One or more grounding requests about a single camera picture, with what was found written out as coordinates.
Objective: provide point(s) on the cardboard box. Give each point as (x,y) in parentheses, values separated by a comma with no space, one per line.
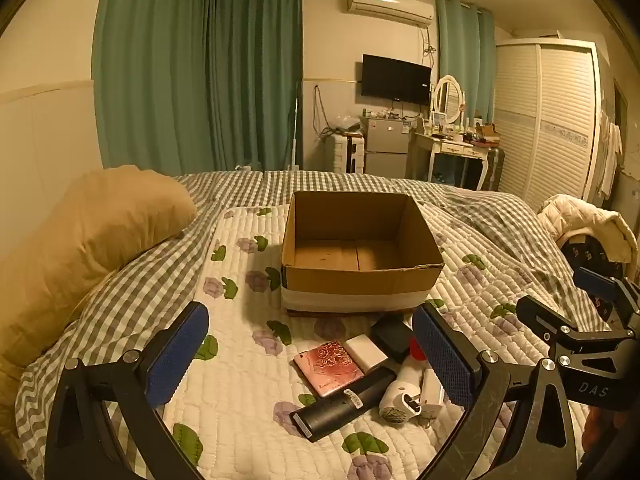
(350,285)

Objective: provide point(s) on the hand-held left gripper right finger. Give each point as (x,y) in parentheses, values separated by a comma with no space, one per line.
(445,360)

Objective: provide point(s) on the dark suitcase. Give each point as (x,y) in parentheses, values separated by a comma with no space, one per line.
(492,165)

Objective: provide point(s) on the white vanity table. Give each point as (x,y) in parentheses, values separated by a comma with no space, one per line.
(452,150)

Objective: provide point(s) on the black wall television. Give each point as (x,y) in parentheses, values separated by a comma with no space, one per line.
(395,79)

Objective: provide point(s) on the small red object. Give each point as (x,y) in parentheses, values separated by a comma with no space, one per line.
(416,350)

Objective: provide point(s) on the white louvered wardrobe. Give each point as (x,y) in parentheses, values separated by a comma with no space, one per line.
(550,120)

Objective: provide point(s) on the oval vanity mirror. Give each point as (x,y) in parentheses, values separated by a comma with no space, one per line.
(447,97)

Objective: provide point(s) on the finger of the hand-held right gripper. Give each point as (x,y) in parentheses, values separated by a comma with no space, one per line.
(602,285)
(547,317)

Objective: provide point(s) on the wide green curtain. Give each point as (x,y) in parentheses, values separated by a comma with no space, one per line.
(150,70)

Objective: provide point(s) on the clutter of cosmetics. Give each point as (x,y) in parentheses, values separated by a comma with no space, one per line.
(460,132)

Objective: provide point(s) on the grey mini fridge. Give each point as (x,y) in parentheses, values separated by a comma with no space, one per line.
(386,147)

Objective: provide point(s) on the white power bank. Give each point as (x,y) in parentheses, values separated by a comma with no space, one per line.
(365,352)

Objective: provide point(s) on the white suitcase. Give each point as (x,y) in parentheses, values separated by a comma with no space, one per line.
(345,152)

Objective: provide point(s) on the tan pillow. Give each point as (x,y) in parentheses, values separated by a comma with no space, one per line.
(75,240)

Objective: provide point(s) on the white pole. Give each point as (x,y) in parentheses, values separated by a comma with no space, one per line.
(296,130)

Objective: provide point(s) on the hanging white towels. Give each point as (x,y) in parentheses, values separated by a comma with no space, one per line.
(610,150)

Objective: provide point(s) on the white floral quilt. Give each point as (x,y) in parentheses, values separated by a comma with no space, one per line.
(240,310)

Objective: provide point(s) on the white handheld device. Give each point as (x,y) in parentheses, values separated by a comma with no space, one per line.
(400,395)

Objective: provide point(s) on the black electric shaver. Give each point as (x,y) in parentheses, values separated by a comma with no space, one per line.
(330,407)

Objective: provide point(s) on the small black box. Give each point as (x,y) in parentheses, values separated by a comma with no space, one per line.
(392,335)

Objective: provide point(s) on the white charger plug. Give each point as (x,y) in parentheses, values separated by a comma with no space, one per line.
(431,390)

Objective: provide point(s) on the pink floral phone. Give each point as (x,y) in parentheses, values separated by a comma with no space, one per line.
(327,367)

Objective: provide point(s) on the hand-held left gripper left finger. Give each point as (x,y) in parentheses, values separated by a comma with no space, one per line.
(175,355)

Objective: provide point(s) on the white puffer jacket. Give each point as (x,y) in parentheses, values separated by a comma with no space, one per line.
(585,215)

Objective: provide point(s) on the dark printed cloth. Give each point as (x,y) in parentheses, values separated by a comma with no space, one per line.
(592,252)

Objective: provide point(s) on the white air conditioner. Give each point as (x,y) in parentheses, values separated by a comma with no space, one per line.
(390,6)

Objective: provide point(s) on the narrow green curtain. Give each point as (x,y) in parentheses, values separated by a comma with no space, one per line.
(462,60)

